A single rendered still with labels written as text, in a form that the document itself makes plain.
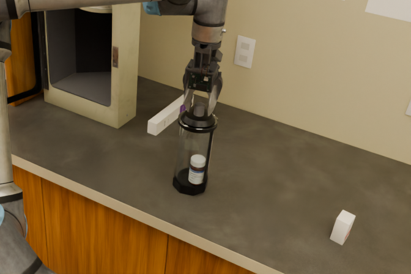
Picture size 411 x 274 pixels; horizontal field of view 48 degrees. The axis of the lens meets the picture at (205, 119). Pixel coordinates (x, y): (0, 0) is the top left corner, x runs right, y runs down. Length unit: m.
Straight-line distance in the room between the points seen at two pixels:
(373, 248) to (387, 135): 0.52
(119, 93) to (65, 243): 0.52
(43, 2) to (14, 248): 0.41
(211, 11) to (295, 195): 0.63
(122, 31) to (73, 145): 0.39
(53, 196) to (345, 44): 1.06
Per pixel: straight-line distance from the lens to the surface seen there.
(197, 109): 1.21
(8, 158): 0.97
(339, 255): 1.27
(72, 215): 1.51
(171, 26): 1.85
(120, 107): 1.56
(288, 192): 1.41
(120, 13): 1.42
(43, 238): 1.69
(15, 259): 0.82
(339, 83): 1.68
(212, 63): 1.14
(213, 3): 1.05
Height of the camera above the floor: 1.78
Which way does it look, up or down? 30 degrees down
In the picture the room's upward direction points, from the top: 8 degrees clockwise
